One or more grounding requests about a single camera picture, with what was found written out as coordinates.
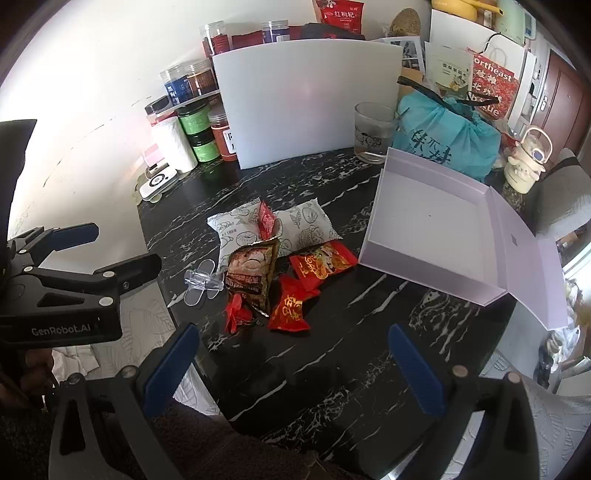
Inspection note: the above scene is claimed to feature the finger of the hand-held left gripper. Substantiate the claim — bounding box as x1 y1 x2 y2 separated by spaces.
18 252 163 311
7 223 100 271

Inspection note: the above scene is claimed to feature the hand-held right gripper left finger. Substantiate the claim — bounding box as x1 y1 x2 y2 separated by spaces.
48 322 201 480

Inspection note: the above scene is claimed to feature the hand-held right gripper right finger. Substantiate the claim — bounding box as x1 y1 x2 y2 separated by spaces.
369 323 543 480

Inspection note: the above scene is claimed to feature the clear plastic hook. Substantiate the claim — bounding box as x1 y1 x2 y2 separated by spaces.
184 259 225 308

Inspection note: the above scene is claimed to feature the red plastic propeller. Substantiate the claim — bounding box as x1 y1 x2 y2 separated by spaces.
225 293 254 334

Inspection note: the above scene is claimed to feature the white printed bread packet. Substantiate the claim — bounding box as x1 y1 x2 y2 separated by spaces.
272 199 343 259
206 198 278 274

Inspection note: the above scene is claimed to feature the brown snack packet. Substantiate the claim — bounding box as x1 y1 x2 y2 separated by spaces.
225 237 280 319

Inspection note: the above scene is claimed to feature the red gold-print candy packet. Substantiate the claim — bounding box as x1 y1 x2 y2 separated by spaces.
269 274 320 332

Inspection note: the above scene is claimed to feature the red gold figure snack packet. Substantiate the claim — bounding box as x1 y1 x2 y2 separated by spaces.
289 241 359 292

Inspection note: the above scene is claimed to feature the red brick-pattern snack packet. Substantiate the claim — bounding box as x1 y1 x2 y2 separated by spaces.
257 202 278 241

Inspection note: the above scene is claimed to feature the lilac cardboard box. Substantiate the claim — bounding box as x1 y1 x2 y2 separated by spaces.
359 147 570 330

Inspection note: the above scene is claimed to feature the leaf-embossed upholstered chair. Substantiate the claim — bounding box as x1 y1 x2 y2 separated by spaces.
526 148 591 241
443 355 591 480
53 272 222 416

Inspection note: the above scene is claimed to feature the small white device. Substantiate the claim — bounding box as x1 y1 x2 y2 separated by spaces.
139 164 182 202

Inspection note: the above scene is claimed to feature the white paper towel roll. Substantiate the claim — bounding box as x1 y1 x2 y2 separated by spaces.
151 115 198 174

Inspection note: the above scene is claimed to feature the green label jar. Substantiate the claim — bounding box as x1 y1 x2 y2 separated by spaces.
189 131 222 163
178 104 211 134

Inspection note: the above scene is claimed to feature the black lid jar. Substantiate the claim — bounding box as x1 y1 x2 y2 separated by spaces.
144 97 169 125

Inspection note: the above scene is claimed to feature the orange lid jar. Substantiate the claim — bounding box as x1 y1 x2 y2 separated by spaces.
209 111 238 161

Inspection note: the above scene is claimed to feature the clear jar with blue label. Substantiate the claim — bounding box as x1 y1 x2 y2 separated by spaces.
160 65 195 104

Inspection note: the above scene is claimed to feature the white shelf riser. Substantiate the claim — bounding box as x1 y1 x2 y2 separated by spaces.
166 88 222 114

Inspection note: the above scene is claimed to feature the clear jar with brown contents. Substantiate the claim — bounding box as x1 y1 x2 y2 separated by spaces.
186 59 217 97

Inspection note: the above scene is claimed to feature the white foam board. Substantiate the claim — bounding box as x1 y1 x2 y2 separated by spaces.
211 38 402 171

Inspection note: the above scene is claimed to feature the glass mug with cartoon print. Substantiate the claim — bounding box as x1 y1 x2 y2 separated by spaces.
354 102 399 165

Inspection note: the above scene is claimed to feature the clear jar with red label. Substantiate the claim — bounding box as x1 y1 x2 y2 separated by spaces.
200 21 232 58

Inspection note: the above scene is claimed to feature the dark red packet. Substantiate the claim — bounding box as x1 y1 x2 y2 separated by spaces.
231 31 265 49

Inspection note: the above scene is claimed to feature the clear jar with dark contents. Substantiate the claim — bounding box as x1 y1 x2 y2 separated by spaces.
262 20 291 44

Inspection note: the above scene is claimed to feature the brown cardboard box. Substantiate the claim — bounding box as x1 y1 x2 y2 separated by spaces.
398 67 428 93

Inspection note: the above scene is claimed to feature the red paper bag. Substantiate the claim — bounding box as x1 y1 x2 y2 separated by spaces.
466 46 520 121

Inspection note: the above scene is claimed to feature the white green paper box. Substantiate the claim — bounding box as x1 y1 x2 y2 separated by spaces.
424 41 474 100

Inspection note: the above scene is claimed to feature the white refrigerator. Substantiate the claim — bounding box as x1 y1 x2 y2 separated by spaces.
508 48 541 132

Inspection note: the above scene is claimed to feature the dark flat box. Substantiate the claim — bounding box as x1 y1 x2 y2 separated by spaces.
300 21 365 42

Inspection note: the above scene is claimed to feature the brown door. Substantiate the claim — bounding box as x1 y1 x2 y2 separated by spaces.
538 48 591 153

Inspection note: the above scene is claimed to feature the black and white photo print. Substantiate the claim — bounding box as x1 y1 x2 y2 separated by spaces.
379 37 426 72

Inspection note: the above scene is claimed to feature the red food pouch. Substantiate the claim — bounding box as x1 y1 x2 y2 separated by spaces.
314 0 365 35

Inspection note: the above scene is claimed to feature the white panel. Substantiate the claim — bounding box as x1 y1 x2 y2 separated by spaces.
429 9 497 47

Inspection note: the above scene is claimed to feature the woven straw item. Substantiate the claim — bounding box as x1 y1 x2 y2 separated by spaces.
387 8 423 40

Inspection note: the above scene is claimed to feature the pale green appliance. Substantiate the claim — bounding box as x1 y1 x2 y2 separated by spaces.
496 0 539 47

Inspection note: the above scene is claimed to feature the yellow container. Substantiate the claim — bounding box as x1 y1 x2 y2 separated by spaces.
431 0 499 21

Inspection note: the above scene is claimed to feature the cream appliance with handle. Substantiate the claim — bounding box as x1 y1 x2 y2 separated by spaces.
503 126 553 195

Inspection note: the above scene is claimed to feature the teal drawstring bag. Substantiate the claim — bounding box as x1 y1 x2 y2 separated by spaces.
396 83 502 182

